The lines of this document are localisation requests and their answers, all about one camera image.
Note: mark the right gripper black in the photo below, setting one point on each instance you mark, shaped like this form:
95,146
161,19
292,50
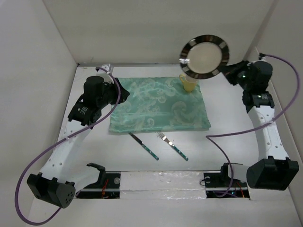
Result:
230,71

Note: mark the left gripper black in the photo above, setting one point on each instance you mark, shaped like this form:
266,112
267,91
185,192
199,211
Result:
112,86

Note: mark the dark rimmed dinner plate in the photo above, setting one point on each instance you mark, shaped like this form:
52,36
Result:
203,56

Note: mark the green patterned cloth placemat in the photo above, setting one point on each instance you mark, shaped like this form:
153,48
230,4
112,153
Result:
159,104

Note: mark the yellow mug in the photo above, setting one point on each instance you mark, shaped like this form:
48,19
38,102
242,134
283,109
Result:
188,82

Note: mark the knife with green handle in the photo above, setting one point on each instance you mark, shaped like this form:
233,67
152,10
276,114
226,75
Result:
144,146

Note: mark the fork with green handle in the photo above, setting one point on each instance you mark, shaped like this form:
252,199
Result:
165,139

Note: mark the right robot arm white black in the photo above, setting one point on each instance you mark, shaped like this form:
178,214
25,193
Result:
274,170

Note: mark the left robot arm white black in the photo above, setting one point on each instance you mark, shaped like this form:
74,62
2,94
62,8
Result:
56,183

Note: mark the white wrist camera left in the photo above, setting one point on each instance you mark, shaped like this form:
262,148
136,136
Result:
104,69

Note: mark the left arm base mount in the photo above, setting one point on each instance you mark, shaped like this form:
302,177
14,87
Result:
109,189

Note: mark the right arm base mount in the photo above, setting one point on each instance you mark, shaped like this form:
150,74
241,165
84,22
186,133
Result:
216,184

